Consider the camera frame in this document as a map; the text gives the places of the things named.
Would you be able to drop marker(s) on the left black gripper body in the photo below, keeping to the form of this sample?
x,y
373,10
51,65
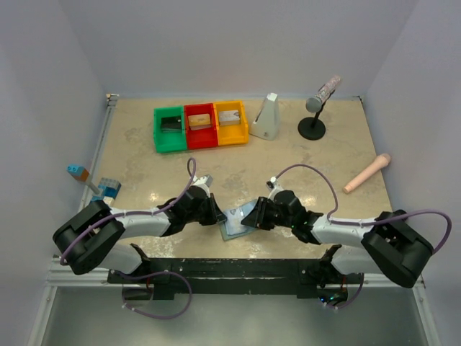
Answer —
x,y
201,217

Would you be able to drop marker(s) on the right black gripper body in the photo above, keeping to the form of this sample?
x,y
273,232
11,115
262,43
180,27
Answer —
x,y
279,220

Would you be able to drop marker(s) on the green card holder wallet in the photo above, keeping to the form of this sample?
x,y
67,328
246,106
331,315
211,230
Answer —
x,y
233,230

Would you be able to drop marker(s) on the white credit card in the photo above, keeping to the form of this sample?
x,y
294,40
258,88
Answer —
x,y
236,215

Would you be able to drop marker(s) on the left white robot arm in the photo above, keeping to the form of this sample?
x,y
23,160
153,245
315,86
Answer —
x,y
91,238

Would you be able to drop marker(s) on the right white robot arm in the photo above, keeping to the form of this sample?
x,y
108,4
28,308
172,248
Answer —
x,y
384,245

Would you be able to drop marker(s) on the tan card in bin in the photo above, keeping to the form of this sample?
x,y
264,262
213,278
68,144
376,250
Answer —
x,y
199,122

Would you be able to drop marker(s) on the black card in bin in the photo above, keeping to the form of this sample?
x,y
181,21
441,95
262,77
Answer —
x,y
171,124

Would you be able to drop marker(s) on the silver card in bin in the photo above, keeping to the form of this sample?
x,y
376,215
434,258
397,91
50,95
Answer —
x,y
229,117

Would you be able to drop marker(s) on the red plastic bin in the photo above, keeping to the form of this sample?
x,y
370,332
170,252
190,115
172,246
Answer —
x,y
205,138

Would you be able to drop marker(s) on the green plastic bin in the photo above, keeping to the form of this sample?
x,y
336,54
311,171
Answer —
x,y
168,142

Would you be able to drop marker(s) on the yellow plastic bin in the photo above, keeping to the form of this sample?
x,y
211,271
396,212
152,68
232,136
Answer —
x,y
231,134

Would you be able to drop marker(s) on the black microphone stand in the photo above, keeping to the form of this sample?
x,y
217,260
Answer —
x,y
312,128

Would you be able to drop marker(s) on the white metronome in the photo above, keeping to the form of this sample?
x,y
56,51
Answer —
x,y
267,122

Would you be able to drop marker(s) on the blue toy brick stack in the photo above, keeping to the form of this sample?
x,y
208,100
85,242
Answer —
x,y
109,189

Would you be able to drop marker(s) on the grey glitter microphone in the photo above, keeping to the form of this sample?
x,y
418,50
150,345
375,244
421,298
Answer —
x,y
322,94

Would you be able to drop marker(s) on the black microphone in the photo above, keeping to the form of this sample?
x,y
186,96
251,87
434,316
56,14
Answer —
x,y
399,215

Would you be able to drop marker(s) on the blue orange brick hammer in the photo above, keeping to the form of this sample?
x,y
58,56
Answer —
x,y
82,175

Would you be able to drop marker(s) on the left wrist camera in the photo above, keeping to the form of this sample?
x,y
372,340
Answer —
x,y
203,181

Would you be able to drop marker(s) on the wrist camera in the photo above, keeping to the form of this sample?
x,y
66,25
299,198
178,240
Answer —
x,y
273,185
203,181

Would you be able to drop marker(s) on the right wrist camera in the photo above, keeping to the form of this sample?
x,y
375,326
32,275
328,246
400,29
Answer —
x,y
273,185

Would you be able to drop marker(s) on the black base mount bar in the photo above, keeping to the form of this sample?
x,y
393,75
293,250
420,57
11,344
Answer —
x,y
295,277

